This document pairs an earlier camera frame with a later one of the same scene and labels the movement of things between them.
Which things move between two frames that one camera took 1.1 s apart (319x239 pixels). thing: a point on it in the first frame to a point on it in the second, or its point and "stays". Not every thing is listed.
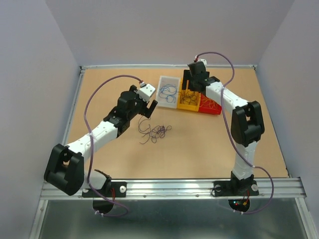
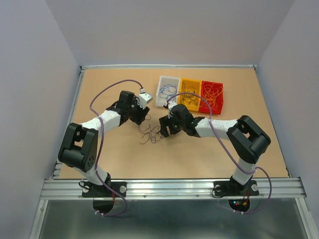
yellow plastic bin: [188, 99] stays
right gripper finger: [187, 76] to [165, 121]
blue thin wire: [168, 91] stays
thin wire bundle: [154, 131] stays
